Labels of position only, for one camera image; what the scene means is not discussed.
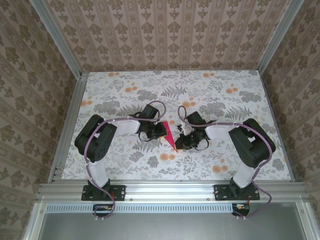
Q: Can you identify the pink square paper sheet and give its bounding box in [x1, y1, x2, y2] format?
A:
[162, 121, 179, 152]

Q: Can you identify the grey metal panel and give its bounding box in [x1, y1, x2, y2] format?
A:
[23, 201, 320, 240]

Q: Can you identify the black connector board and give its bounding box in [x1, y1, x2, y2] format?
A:
[92, 203, 117, 217]
[231, 203, 251, 216]

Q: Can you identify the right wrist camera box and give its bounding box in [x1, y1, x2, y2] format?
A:
[176, 122, 193, 135]

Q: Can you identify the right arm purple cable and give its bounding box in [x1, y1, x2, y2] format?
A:
[177, 106, 275, 221]

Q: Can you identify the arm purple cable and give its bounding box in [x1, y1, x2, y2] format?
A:
[83, 100, 167, 221]
[177, 106, 275, 221]

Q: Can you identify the aluminium mounting rail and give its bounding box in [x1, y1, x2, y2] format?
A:
[37, 181, 308, 202]

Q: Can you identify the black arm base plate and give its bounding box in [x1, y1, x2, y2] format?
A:
[81, 184, 126, 202]
[214, 184, 261, 202]

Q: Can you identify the grey slotted cable duct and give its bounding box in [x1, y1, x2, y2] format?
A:
[46, 202, 251, 214]

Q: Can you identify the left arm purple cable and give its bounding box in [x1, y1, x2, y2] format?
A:
[83, 100, 167, 221]

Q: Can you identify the aluminium side rail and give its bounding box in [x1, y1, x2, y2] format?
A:
[47, 72, 88, 183]

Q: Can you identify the aluminium frame post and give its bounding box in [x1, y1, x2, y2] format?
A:
[31, 0, 83, 77]
[256, 0, 305, 73]

